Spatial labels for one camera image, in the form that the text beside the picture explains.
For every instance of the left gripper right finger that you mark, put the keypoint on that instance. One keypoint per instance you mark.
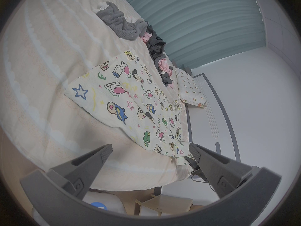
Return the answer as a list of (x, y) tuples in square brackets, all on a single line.
[(223, 173)]

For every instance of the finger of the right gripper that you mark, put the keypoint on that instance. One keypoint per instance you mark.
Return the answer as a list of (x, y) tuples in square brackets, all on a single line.
[(192, 165)]

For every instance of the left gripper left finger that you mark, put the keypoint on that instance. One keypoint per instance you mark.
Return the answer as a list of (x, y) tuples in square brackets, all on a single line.
[(77, 173)]

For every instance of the white printed pyjama top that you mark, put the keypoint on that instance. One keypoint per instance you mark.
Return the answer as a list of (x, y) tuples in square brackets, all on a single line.
[(112, 90)]

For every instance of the bed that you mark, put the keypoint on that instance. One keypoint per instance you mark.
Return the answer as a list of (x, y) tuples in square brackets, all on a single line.
[(47, 79)]

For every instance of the pile of clothes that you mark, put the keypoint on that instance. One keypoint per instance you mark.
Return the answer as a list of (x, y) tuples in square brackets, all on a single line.
[(117, 20)]

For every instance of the small pale wooden table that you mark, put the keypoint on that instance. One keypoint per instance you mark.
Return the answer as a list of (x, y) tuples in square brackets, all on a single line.
[(169, 202)]

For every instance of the white printed pillow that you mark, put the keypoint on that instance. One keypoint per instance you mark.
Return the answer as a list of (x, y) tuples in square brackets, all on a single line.
[(190, 88)]

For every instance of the blue-green curtain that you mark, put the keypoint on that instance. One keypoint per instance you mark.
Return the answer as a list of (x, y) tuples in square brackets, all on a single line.
[(199, 20)]

